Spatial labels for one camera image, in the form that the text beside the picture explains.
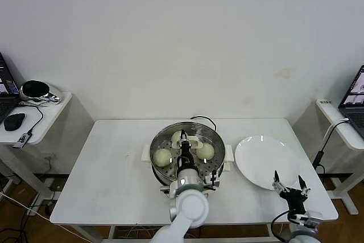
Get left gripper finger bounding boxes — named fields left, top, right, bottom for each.
left=179, top=129, right=191, bottom=149

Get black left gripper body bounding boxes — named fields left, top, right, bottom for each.
left=175, top=145, right=199, bottom=172

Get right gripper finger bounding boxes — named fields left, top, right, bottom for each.
left=272, top=170, right=288, bottom=194
left=297, top=174, right=312, bottom=197

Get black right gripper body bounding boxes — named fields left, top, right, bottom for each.
left=278, top=187, right=310, bottom=216

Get white steamed baozi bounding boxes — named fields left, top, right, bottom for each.
left=152, top=149, right=172, bottom=167
left=171, top=130, right=185, bottom=144
left=196, top=143, right=216, bottom=160

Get glass lid with cream handle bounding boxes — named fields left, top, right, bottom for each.
left=150, top=121, right=225, bottom=184

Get white round plate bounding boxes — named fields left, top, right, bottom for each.
left=234, top=135, right=301, bottom=192

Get white side table with label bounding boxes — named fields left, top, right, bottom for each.
left=292, top=97, right=364, bottom=216

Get white side table with mouse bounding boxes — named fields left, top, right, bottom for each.
left=0, top=90, right=94, bottom=201

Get shiny chrome shell object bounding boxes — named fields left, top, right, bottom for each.
left=18, top=79, right=63, bottom=107

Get black computer mouse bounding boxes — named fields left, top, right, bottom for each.
left=3, top=112, right=26, bottom=131

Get black laptop beside mouse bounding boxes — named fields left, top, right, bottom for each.
left=0, top=52, right=22, bottom=123

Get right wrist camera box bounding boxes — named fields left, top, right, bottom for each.
left=287, top=210, right=324, bottom=228

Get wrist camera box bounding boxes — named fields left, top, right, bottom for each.
left=287, top=210, right=324, bottom=228
left=202, top=170, right=222, bottom=190

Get black pot power cord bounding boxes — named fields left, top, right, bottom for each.
left=189, top=115, right=217, bottom=131

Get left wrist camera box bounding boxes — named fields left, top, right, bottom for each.
left=202, top=170, right=222, bottom=190

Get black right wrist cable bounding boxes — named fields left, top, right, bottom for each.
left=270, top=211, right=292, bottom=243

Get black cable with adapter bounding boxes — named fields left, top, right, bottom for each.
left=312, top=119, right=350, bottom=175

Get white laptop cable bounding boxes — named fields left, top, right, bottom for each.
left=324, top=117, right=351, bottom=144

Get tangled cables under table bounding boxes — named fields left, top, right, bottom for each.
left=116, top=225, right=171, bottom=240

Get grey laptop with white cable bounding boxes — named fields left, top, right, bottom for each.
left=338, top=65, right=364, bottom=130

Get white main table frame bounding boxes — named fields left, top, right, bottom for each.
left=79, top=223, right=316, bottom=243

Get thin black dongle cable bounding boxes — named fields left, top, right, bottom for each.
left=18, top=102, right=44, bottom=135

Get white floor cable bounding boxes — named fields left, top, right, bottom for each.
left=0, top=191, right=51, bottom=221

